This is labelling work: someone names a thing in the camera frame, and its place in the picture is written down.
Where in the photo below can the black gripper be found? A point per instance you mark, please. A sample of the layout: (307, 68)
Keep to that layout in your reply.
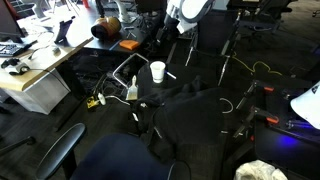
(170, 25)

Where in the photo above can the blue capped white marker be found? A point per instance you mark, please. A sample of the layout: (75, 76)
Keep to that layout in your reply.
(170, 75)

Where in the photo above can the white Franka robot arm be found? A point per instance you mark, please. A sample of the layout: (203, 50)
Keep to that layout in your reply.
(196, 10)

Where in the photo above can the white paper cup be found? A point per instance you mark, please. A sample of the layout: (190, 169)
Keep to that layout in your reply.
(157, 73)

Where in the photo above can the orange flat pad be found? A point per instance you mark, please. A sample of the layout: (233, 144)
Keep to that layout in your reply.
(129, 44)

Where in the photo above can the black desk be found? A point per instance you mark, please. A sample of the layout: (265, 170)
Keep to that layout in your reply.
(110, 43)

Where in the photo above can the brown round wooden object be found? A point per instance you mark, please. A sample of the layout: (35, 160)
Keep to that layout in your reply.
(108, 27)

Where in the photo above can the black chrome cantilever chair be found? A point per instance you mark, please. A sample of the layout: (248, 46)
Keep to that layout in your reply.
(90, 70)

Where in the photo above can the red small object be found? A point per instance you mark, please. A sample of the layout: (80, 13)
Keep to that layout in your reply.
(86, 3)

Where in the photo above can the white plug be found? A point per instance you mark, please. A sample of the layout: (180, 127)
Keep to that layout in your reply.
(101, 99)

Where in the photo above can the black cloth jacket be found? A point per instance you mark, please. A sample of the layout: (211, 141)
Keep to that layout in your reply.
(186, 123)

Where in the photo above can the yellow power connector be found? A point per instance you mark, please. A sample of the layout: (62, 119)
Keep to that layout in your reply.
(92, 102)

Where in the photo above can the black tablet stand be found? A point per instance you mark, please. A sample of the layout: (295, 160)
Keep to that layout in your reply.
(62, 31)

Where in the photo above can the black office chair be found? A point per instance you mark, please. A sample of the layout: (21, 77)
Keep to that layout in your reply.
(263, 13)

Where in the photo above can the black orange bar clamp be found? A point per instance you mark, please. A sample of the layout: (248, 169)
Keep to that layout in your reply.
(268, 89)
(272, 120)

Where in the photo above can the light wooden desk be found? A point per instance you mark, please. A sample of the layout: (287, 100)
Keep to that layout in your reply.
(40, 66)

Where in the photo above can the blue office chair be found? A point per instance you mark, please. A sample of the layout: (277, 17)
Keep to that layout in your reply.
(120, 156)

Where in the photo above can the black white desk gadget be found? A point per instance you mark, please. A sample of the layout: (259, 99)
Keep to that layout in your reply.
(19, 69)

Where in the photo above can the black keyboard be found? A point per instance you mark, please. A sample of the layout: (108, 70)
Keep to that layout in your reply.
(9, 50)

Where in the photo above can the black computer monitor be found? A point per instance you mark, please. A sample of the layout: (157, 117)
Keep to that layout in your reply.
(8, 20)

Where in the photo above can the small black desk device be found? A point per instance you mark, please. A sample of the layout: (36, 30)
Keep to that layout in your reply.
(9, 62)

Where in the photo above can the white crumpled cloth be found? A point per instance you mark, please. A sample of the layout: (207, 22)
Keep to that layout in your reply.
(256, 170)

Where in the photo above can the black pole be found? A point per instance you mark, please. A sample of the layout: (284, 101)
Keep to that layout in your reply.
(16, 145)

